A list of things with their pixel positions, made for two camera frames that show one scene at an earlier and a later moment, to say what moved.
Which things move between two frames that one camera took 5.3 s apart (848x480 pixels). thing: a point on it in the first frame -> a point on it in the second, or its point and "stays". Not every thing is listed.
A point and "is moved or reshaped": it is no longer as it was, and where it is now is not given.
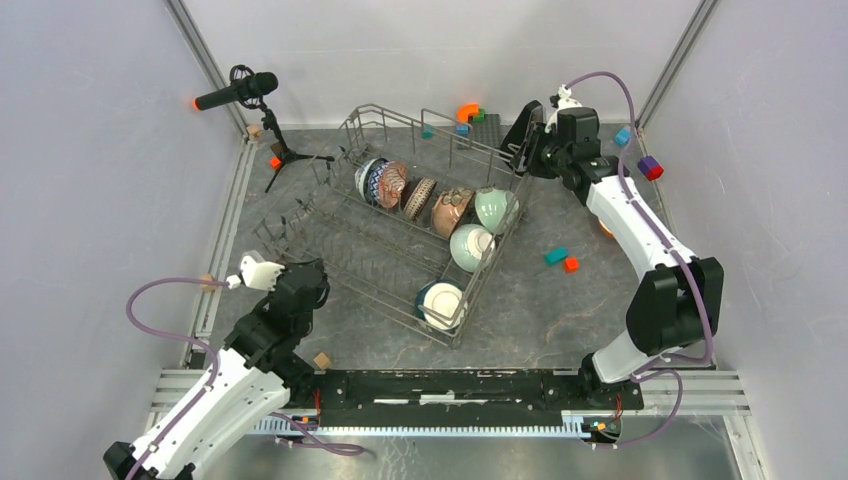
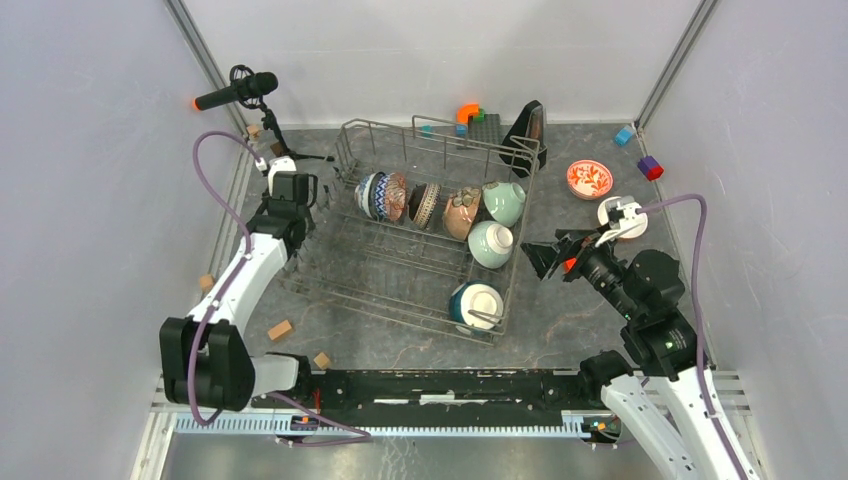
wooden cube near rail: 322,361 stays
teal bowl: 441,304 -> 477,296
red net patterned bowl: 372,179 -> 391,196
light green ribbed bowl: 471,247 -> 490,243
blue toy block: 623,136 stays
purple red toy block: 650,168 stays
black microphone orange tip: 246,87 stays
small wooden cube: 207,288 stays
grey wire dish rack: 408,212 is moved or reshaped
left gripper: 286,270 -> 309,215
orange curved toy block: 462,114 stays
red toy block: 571,265 stays
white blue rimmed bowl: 362,178 -> 364,193
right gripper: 540,137 -> 543,256
